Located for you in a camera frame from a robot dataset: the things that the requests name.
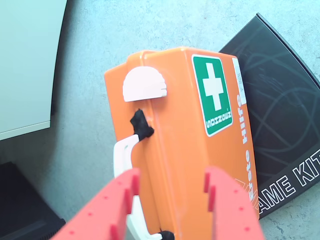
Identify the orange first aid box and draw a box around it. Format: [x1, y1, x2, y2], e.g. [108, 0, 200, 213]
[103, 46, 261, 240]

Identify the white cabinet panel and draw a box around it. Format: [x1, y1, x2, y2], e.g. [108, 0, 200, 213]
[0, 0, 69, 141]

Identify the black floor object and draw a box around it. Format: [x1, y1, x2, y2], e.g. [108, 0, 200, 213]
[0, 161, 67, 240]

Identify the black game kit box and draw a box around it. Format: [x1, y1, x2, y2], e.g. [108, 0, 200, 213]
[218, 12, 320, 221]

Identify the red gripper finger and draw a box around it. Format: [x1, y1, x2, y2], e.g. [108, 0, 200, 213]
[57, 167, 141, 240]
[203, 165, 266, 240]

